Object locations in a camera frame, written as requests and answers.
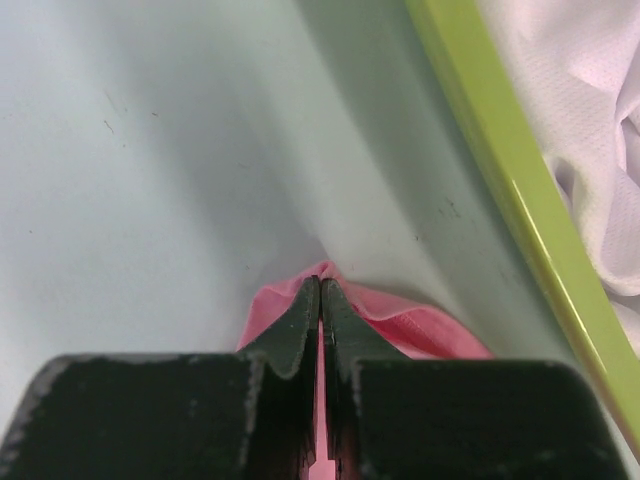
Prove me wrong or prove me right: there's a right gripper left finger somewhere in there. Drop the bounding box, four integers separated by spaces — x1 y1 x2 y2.
1 276 320 479

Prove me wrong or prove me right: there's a pink t shirt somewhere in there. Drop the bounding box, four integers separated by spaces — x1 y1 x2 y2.
209 262 489 479

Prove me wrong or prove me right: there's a white t shirt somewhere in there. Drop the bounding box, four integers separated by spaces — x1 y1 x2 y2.
478 1 639 350

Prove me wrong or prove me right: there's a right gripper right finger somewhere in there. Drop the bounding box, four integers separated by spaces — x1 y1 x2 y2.
322 279 627 479

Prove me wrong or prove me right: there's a green plastic basin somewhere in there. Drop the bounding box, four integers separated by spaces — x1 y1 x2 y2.
407 1 639 450

